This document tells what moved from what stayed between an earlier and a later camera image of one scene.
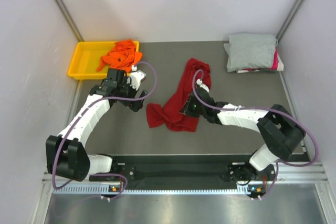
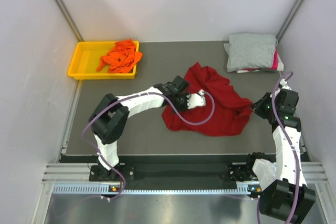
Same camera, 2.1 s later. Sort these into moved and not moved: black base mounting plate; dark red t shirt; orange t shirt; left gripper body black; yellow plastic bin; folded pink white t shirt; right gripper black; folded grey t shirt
Moved: right gripper black; dark red t shirt; left gripper body black
Not moved: orange t shirt; folded grey t shirt; folded pink white t shirt; black base mounting plate; yellow plastic bin
